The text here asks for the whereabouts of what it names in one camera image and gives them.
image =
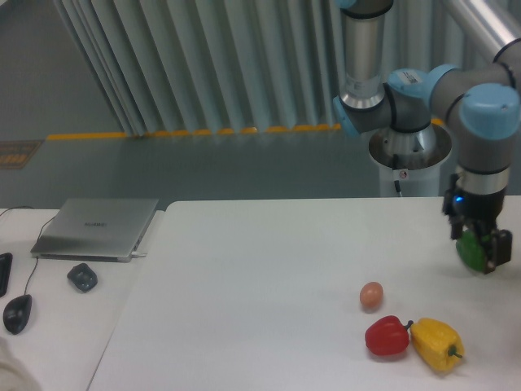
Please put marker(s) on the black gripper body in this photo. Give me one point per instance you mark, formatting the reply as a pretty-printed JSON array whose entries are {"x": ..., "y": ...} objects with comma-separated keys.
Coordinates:
[{"x": 480, "y": 210}]

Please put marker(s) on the red bell pepper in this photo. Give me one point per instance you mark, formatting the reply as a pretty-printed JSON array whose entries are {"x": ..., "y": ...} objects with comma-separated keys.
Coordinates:
[{"x": 388, "y": 336}]

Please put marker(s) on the beige striped sleeve forearm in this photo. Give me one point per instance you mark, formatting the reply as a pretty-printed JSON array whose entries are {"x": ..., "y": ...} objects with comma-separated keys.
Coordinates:
[{"x": 14, "y": 376}]

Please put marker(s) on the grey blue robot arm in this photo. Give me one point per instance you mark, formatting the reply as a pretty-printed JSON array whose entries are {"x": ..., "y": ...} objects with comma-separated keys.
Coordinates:
[{"x": 413, "y": 117}]

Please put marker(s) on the green bell pepper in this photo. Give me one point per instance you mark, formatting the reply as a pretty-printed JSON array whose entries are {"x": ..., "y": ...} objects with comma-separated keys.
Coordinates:
[{"x": 471, "y": 252}]

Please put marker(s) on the brown egg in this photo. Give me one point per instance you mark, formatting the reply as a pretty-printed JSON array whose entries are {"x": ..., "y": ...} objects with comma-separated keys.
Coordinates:
[{"x": 371, "y": 295}]

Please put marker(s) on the yellow bell pepper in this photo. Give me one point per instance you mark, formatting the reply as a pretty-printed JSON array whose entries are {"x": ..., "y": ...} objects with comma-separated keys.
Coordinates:
[{"x": 438, "y": 344}]

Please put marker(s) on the white usb dongle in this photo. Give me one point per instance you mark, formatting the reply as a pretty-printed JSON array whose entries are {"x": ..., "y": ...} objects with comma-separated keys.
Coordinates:
[{"x": 135, "y": 255}]

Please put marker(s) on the silver closed laptop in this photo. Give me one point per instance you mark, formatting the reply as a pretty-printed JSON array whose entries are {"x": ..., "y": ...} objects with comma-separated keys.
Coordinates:
[{"x": 96, "y": 229}]

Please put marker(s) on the small dark grey tray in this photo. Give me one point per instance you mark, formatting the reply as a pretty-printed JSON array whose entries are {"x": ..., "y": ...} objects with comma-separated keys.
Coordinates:
[{"x": 83, "y": 277}]

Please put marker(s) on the black computer mouse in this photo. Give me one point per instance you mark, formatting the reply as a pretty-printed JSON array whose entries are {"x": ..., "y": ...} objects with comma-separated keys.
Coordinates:
[{"x": 17, "y": 314}]

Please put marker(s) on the black keyboard edge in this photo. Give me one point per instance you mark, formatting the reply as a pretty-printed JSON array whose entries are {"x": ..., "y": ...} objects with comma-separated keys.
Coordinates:
[{"x": 5, "y": 271}]

